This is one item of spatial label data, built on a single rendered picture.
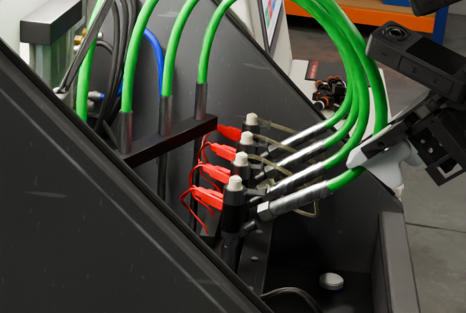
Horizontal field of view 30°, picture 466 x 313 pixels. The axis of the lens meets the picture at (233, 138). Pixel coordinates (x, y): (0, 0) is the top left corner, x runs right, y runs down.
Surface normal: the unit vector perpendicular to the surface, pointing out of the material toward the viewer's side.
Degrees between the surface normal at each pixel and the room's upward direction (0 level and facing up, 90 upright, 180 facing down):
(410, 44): 19
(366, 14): 90
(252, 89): 90
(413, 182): 0
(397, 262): 0
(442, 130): 103
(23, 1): 90
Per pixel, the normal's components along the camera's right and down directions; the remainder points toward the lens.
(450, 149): -0.58, 0.46
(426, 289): 0.07, -0.93
